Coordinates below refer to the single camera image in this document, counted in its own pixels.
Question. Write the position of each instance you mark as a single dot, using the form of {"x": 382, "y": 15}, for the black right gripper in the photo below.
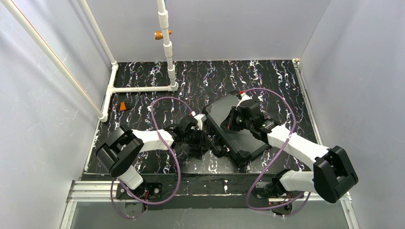
{"x": 229, "y": 120}

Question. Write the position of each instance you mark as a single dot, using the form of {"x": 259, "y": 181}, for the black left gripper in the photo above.
{"x": 196, "y": 139}

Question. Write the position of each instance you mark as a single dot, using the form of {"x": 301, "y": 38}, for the black poker set case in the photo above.
{"x": 241, "y": 146}

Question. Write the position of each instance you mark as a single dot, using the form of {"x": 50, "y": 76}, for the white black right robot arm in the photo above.
{"x": 332, "y": 174}

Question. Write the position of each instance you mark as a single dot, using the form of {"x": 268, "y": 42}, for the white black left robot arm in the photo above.
{"x": 119, "y": 150}

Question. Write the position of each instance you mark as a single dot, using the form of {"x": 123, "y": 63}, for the orange hex key set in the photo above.
{"x": 124, "y": 106}

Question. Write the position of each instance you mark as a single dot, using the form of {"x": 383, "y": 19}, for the orange knob on pole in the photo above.
{"x": 159, "y": 35}

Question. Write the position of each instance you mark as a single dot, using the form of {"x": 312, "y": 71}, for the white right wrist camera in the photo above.
{"x": 245, "y": 97}

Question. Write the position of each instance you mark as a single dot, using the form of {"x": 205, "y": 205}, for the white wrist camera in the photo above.
{"x": 245, "y": 97}
{"x": 200, "y": 120}

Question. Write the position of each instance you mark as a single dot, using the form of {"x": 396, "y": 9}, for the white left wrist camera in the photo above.
{"x": 200, "y": 120}

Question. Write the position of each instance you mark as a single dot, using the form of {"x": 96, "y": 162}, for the white pvc pipe frame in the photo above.
{"x": 74, "y": 51}

